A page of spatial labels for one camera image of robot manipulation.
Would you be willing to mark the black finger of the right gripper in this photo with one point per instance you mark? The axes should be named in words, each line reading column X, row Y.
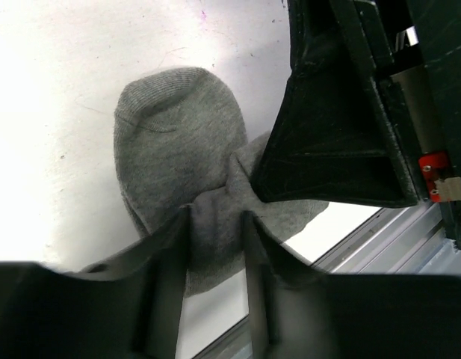
column 332, row 139

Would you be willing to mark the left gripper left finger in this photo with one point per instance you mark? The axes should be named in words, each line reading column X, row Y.
column 128, row 306

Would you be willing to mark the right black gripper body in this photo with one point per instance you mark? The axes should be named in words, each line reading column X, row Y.
column 417, row 49

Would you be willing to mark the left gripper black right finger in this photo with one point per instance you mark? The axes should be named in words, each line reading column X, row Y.
column 298, row 311

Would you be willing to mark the grey sock with black stripes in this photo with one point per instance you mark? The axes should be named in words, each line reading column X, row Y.
column 180, row 141

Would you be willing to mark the aluminium frame rail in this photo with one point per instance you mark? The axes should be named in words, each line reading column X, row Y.
column 343, row 239

